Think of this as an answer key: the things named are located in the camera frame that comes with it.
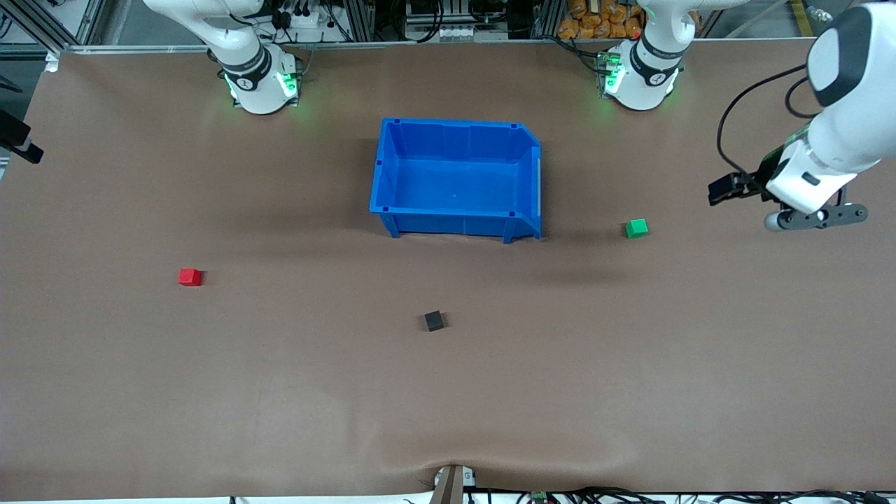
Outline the orange toy bread pile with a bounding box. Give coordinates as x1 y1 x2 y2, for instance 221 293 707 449
558 0 643 40

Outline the blue plastic storage bin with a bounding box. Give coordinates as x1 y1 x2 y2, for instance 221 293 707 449
369 117 543 244

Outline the brown table mat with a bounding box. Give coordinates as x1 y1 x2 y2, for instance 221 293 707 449
0 38 896 501

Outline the white power strip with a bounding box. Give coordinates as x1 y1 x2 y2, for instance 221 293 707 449
276 6 335 30

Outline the black electronics box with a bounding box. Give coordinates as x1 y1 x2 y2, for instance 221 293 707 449
405 0 508 43

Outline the metal table clamp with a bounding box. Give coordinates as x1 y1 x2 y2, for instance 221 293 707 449
433 464 478 504

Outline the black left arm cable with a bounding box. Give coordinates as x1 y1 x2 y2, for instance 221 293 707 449
716 64 823 184

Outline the aluminium frame post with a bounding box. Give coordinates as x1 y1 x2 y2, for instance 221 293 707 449
532 0 562 39
336 0 376 43
0 0 95 55

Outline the silver table edge rail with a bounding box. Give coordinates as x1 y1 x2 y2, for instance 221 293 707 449
59 40 610 54

